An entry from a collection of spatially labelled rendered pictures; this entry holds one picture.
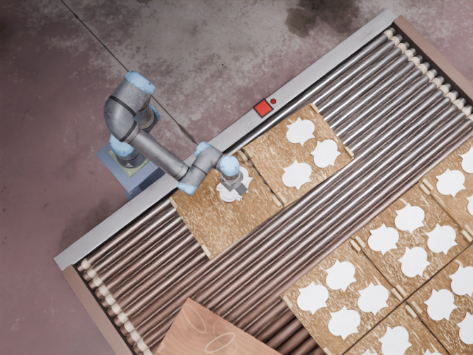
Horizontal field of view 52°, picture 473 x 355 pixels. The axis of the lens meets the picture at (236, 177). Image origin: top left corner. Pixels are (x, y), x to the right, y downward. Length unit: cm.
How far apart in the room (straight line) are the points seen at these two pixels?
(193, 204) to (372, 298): 90
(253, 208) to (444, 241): 87
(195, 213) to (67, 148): 151
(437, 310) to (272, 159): 98
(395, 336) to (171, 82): 224
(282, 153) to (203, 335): 90
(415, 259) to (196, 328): 101
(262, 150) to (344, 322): 86
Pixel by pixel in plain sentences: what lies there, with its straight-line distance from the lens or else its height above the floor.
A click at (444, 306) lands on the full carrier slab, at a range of 233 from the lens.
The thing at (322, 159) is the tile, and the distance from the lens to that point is 229.
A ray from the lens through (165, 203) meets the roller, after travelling 228.
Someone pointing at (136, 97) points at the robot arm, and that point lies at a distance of 181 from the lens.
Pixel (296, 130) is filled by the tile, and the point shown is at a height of 95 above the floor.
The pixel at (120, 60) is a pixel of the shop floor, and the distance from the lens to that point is 367.
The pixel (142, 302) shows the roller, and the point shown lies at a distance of 225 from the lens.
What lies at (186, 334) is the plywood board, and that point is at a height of 104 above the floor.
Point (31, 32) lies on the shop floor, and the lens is 401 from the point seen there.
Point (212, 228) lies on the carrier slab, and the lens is 221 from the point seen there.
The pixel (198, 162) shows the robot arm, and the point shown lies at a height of 129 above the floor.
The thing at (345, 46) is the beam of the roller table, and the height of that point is 91.
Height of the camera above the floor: 312
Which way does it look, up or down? 75 degrees down
